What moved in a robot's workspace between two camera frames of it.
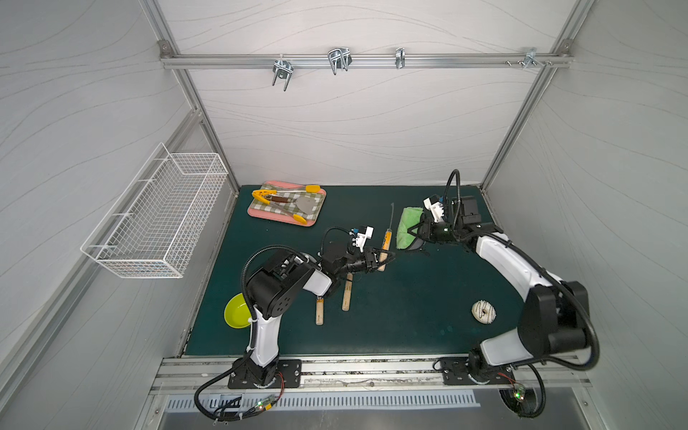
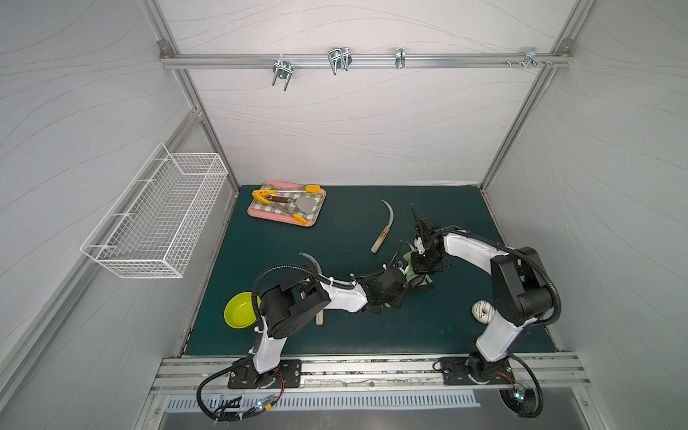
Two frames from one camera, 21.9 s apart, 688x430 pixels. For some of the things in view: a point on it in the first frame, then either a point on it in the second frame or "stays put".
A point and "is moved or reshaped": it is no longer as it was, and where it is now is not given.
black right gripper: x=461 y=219 to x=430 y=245
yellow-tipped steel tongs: x=262 y=195 stays put
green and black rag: x=409 y=216 to x=414 y=279
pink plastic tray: x=288 y=202 stays put
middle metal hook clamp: x=339 y=58 stays put
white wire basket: x=151 y=233 stays put
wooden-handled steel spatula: x=305 y=204 stays put
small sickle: x=383 y=259 is moved or reshaped
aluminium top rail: x=546 y=60 stays put
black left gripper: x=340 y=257 to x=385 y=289
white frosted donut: x=483 y=312 stays put
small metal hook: x=399 y=56 stays put
